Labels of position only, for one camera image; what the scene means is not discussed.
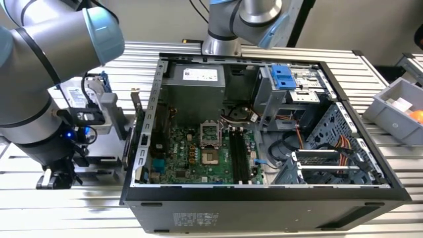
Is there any metal disk bay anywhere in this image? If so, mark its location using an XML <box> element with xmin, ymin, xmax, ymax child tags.
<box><xmin>273</xmin><ymin>148</ymin><xmax>373</xmax><ymax>185</ymax></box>

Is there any CPU socket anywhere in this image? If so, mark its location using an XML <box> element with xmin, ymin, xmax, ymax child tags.
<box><xmin>201</xmin><ymin>148</ymin><xmax>220</xmax><ymax>166</ymax></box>

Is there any metal socket cover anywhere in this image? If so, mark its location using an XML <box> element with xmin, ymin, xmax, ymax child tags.
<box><xmin>200</xmin><ymin>119</ymin><xmax>221</xmax><ymax>147</ymax></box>

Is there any metal drive cage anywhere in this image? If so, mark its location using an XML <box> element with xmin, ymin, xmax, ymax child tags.
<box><xmin>256</xmin><ymin>63</ymin><xmax>330</xmax><ymax>129</ymax></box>

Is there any black looped cable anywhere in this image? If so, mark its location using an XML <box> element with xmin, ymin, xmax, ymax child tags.
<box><xmin>268</xmin><ymin>137</ymin><xmax>293</xmax><ymax>169</ymax></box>

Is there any grey plastic bin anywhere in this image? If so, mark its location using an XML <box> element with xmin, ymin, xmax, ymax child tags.
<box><xmin>361</xmin><ymin>76</ymin><xmax>423</xmax><ymax>147</ymax></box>

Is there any black frame post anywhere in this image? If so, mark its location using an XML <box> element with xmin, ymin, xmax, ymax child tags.
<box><xmin>285</xmin><ymin>0</ymin><xmax>317</xmax><ymax>49</ymax></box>

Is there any silver hard disk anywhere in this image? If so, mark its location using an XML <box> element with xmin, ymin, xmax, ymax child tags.
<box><xmin>63</xmin><ymin>79</ymin><xmax>103</xmax><ymax>110</ymax></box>

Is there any green motherboard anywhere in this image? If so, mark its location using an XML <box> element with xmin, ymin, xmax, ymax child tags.
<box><xmin>144</xmin><ymin>123</ymin><xmax>265</xmax><ymax>185</ymax></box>

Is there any grey Dell power supply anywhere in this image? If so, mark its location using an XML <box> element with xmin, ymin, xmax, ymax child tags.
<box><xmin>161</xmin><ymin>63</ymin><xmax>226</xmax><ymax>124</ymax></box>

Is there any graphics card metal bracket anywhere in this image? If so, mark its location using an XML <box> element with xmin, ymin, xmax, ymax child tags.
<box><xmin>122</xmin><ymin>87</ymin><xmax>148</xmax><ymax>174</ymax></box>

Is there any black camera bracket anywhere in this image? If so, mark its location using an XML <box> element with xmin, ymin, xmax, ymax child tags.
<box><xmin>67</xmin><ymin>107</ymin><xmax>106</xmax><ymax>126</ymax></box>

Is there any white block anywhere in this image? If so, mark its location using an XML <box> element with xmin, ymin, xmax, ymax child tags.
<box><xmin>385</xmin><ymin>98</ymin><xmax>412</xmax><ymax>111</ymax></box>

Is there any blue plastic drive latch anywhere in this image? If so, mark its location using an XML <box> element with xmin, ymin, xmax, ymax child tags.
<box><xmin>269</xmin><ymin>64</ymin><xmax>293</xmax><ymax>90</ymax></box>

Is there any black PC case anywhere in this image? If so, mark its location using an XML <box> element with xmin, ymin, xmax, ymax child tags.
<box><xmin>118</xmin><ymin>52</ymin><xmax>412</xmax><ymax>234</ymax></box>

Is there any orange yellow red wire bundle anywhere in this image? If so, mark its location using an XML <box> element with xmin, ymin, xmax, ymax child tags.
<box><xmin>334</xmin><ymin>135</ymin><xmax>352</xmax><ymax>174</ymax></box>

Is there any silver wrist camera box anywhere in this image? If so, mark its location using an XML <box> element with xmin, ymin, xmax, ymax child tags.
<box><xmin>87</xmin><ymin>116</ymin><xmax>111</xmax><ymax>136</ymax></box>

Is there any metal slat side table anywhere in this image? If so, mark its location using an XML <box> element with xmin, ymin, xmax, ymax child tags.
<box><xmin>394</xmin><ymin>53</ymin><xmax>423</xmax><ymax>86</ymax></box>

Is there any grey parts rack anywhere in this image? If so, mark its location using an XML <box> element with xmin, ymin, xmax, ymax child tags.
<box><xmin>70</xmin><ymin>93</ymin><xmax>133</xmax><ymax>187</ymax></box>

